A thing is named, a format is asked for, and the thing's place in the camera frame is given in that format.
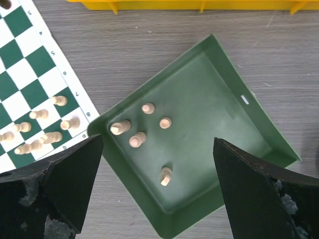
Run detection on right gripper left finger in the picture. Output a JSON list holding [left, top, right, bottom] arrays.
[[0, 134, 103, 239]]

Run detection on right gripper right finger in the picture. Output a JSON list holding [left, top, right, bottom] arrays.
[[213, 138, 319, 239]]

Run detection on light wooden pawn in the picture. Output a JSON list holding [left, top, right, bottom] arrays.
[[29, 109, 49, 119], [12, 122, 32, 132], [0, 131, 14, 142]]

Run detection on light wooden rook piece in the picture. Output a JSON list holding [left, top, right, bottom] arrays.
[[60, 118, 80, 130]]

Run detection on green white chess board mat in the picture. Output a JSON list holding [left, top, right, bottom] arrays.
[[0, 0, 98, 172]]

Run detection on light wooden chess piece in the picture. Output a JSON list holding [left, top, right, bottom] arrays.
[[51, 96, 68, 106]]

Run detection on dark green piece tray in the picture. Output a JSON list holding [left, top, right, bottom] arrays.
[[87, 35, 300, 239]]

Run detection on yellow plastic fruit tray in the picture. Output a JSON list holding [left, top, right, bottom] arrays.
[[79, 0, 319, 15]]

